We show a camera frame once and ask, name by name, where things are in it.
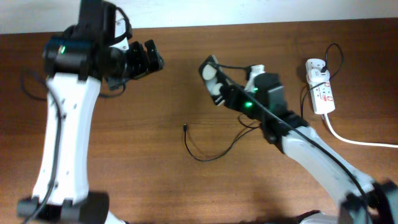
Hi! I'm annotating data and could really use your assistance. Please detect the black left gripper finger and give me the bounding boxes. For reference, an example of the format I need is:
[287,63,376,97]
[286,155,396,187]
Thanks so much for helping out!
[144,39,164,72]
[129,41,149,77]

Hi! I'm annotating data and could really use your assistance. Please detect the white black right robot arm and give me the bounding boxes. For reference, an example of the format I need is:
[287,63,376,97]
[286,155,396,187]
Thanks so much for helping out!
[232,77,397,224]

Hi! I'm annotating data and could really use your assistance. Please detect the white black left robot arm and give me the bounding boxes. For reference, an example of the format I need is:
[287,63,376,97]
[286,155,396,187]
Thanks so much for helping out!
[17,1,164,223]

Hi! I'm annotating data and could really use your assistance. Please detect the white charger adapter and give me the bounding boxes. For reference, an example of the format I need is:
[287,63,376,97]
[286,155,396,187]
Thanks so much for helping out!
[307,68,330,85]

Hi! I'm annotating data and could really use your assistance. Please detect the white power strip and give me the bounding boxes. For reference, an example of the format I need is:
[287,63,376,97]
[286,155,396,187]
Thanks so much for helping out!
[305,58,335,115]

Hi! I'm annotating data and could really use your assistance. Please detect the black charging cable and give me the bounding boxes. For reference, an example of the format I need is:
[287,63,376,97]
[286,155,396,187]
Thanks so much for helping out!
[182,42,344,162]

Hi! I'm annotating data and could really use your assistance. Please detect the white power strip cord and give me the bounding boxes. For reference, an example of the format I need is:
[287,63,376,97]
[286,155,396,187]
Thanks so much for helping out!
[322,113,398,149]

